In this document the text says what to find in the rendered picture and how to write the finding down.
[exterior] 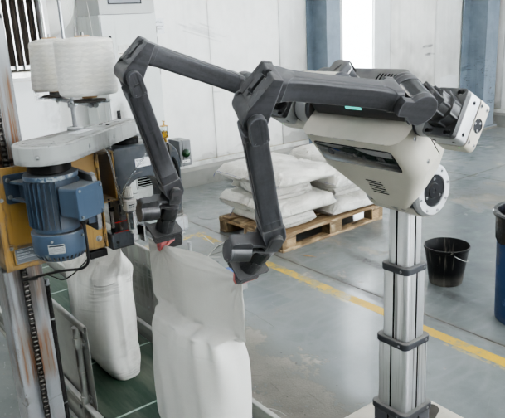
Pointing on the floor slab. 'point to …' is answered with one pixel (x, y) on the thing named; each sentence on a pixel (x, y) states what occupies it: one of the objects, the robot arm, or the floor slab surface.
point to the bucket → (446, 260)
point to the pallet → (331, 226)
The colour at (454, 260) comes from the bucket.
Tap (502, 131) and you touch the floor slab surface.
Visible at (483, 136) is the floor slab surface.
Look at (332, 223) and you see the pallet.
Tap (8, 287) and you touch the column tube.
